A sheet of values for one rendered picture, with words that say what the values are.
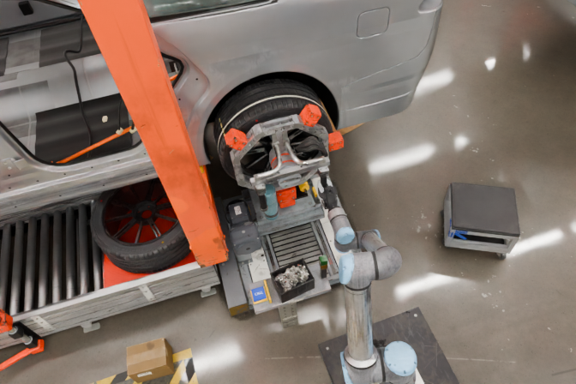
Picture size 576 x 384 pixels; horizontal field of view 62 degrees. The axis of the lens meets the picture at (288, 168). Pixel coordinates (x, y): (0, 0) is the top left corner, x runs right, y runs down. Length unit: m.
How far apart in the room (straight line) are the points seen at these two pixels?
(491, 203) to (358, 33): 1.42
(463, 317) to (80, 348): 2.35
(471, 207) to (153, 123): 2.09
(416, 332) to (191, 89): 1.74
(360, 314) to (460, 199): 1.37
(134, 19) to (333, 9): 1.09
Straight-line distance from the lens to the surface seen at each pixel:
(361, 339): 2.21
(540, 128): 4.29
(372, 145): 3.85
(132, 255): 2.93
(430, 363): 2.77
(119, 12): 1.54
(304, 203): 3.23
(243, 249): 2.97
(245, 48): 2.33
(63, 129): 3.30
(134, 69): 1.66
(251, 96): 2.57
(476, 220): 3.16
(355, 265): 1.93
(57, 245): 3.46
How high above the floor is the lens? 2.91
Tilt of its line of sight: 52 degrees down
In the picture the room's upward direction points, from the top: 6 degrees counter-clockwise
